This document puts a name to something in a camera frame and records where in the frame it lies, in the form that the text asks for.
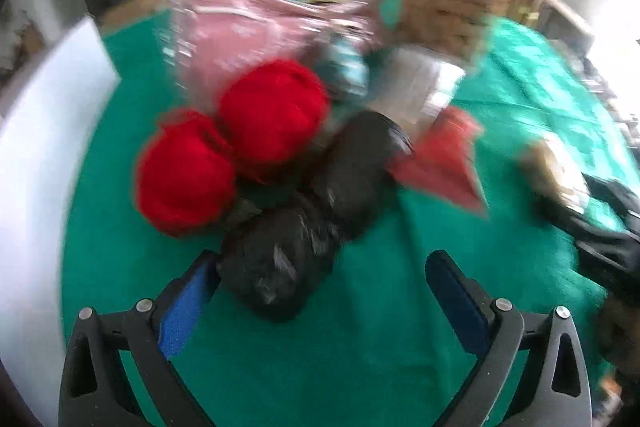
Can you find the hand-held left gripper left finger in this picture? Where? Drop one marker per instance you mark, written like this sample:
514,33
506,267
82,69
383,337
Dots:
184,309

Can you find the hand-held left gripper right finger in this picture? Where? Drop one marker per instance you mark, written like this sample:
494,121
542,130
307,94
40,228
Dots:
462,304

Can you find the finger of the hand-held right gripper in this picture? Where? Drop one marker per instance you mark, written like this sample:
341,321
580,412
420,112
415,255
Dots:
616,194
575,223

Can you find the tan and white packet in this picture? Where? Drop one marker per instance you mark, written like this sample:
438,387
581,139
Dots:
552,172

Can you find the blue patterned pouch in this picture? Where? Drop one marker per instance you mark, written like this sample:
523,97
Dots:
345,68

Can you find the green tablecloth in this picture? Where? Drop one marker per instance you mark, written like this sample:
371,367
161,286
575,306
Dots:
380,367

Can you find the red yarn ball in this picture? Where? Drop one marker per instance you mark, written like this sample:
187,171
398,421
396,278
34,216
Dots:
185,177
272,117

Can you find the red snack packet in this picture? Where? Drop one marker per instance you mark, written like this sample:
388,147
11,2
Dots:
440,157

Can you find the wooden chair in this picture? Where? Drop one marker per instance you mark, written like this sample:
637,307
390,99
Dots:
555,7

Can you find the pink cloth in clear bag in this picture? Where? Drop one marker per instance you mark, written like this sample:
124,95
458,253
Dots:
225,37

